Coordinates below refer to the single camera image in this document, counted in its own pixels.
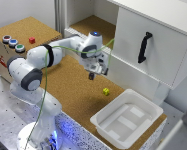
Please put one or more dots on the white cabinet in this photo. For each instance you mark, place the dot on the white cabinet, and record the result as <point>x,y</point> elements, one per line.
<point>166,13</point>

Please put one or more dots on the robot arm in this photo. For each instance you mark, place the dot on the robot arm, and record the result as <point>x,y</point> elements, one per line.
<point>33,56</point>

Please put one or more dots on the blue button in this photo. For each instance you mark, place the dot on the blue button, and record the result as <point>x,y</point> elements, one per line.
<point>13,42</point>

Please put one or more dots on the red button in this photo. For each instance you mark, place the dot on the red button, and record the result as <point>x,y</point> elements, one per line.
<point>6,38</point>

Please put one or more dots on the yellow block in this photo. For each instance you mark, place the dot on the yellow block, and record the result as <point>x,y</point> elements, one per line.
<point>106,91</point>

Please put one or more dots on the white sliding door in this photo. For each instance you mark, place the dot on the white sliding door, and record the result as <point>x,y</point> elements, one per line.
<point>166,56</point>

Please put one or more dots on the white plastic box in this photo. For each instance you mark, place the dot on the white plastic box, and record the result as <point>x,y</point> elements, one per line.
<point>126,120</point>

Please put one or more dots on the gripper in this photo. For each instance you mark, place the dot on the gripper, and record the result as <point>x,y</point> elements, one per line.
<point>94,65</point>

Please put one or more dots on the wooden drawer box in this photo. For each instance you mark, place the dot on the wooden drawer box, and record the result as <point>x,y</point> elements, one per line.
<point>23,28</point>

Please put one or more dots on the purple block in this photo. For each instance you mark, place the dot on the purple block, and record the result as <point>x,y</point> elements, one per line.
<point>91,76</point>

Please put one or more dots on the pink block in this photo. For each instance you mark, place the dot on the pink block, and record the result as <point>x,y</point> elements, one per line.
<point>32,40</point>

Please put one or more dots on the green button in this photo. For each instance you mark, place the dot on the green button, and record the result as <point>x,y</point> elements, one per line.
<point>19,47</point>

